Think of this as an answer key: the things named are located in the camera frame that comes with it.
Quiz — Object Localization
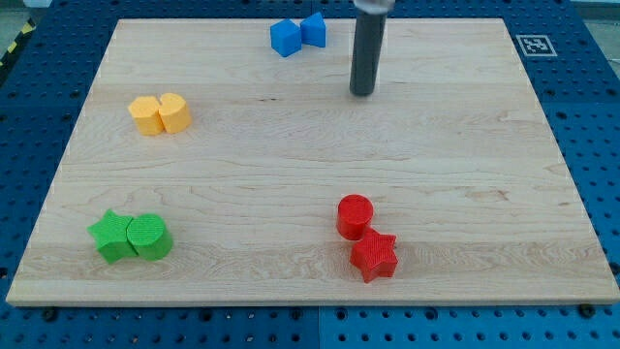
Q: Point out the white fiducial marker tag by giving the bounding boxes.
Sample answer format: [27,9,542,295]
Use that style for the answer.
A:
[516,34,557,57]

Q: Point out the yellow pentagon block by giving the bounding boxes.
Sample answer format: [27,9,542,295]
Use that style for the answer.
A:
[128,96,164,136]

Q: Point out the green cylinder block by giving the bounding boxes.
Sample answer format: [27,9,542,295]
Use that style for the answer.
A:
[127,213,173,261]

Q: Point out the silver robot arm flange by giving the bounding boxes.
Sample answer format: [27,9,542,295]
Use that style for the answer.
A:
[354,0,395,15]

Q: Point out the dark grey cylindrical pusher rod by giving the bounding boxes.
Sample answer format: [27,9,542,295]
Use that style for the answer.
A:
[350,12,387,97]

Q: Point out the blue cube block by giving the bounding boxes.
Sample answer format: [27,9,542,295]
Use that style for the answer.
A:
[269,18,302,57]

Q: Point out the green star block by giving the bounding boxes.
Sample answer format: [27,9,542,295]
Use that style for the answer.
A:
[87,209,138,264]

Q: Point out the red cylinder block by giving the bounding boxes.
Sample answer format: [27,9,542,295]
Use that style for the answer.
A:
[336,194,374,240]

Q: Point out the light wooden board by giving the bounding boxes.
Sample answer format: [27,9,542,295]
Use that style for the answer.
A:
[7,18,619,307]

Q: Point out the red star block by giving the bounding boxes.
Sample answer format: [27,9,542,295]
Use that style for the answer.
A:
[350,228,398,283]

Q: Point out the yellow heart block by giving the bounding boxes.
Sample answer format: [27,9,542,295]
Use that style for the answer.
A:
[159,93,193,134]

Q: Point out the blue triangle block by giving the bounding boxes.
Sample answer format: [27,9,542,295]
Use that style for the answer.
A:
[300,13,326,48]

